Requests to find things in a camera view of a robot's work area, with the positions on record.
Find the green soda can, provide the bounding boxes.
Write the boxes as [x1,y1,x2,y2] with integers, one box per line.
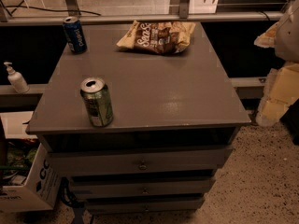
[80,77,113,127]

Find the middle gray drawer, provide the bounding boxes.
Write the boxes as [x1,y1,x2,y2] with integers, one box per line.
[71,176,215,199]

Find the white pump bottle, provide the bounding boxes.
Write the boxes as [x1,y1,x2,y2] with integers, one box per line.
[4,62,29,93]

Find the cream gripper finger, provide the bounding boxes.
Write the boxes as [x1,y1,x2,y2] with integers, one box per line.
[254,22,278,49]
[256,62,299,127]

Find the top gray drawer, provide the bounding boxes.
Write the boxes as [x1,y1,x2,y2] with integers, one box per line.
[49,146,233,176]

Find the white cardboard box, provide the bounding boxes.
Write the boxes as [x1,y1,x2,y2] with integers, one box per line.
[0,111,61,212]

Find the blue Pepsi can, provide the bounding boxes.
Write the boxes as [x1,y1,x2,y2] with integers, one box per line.
[63,16,87,54]

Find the gray drawer cabinet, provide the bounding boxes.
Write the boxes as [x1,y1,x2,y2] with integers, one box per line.
[27,25,249,206]

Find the bottom gray drawer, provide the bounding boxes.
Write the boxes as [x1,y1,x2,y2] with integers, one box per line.
[86,196,204,215]

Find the gray drawer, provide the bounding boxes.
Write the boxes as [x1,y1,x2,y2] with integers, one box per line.
[49,146,233,176]
[71,176,215,199]
[86,196,204,215]

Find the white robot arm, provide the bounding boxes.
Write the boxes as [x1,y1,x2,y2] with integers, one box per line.
[254,0,299,127]

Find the brown chip bag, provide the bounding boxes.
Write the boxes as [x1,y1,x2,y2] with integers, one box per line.
[117,21,195,55]

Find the black cable on shelf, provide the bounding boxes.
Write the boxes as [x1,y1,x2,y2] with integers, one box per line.
[0,0,102,17]

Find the black cable bundle on floor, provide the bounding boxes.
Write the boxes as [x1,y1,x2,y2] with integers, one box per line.
[59,177,85,209]

